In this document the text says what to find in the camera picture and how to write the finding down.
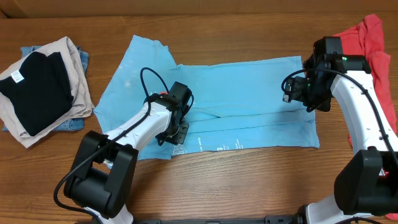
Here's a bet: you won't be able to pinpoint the light blue printed t-shirt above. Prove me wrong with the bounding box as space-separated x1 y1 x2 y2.
95 36 320 160

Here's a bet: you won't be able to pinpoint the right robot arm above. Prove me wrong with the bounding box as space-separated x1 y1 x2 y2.
281 37 397 223

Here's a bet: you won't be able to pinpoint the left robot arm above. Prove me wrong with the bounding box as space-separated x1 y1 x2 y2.
60 82 193 223

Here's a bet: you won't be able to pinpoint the red t-shirt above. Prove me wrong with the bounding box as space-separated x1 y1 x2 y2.
332 13 398 220

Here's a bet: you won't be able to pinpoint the folded beige garment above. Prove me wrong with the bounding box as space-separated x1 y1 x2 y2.
1 37 95 148

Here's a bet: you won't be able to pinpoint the folded blue jeans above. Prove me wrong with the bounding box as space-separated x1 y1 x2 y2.
2 45 90 133

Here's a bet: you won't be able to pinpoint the folded black t-shirt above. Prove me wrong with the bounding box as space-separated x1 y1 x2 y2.
1 52 74 136

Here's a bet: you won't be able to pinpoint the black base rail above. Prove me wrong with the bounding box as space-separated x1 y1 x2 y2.
133 215 307 224

